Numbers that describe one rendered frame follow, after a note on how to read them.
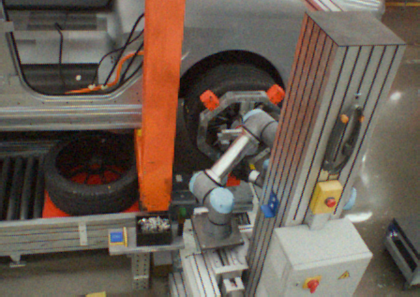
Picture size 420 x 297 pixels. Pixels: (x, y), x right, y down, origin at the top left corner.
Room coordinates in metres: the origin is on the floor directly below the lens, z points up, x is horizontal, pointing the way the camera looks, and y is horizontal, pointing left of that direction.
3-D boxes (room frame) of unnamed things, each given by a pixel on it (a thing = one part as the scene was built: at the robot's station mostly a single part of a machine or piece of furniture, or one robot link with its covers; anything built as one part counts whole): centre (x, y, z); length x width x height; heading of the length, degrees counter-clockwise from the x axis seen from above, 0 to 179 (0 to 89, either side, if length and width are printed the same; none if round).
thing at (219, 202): (1.64, -0.08, 0.98); 0.13 x 0.12 x 0.14; 41
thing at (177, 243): (1.82, 0.30, 0.44); 0.43 x 0.17 x 0.03; 106
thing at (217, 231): (1.63, -0.09, 0.87); 0.15 x 0.15 x 0.10
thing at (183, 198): (2.37, 0.18, 0.26); 0.42 x 0.18 x 0.35; 16
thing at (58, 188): (2.37, 0.75, 0.39); 0.66 x 0.66 x 0.24
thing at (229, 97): (2.45, -0.17, 0.85); 0.54 x 0.07 x 0.54; 106
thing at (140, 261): (1.81, 0.33, 0.21); 0.10 x 0.10 x 0.42; 16
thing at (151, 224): (1.83, 0.26, 0.51); 0.20 x 0.14 x 0.13; 104
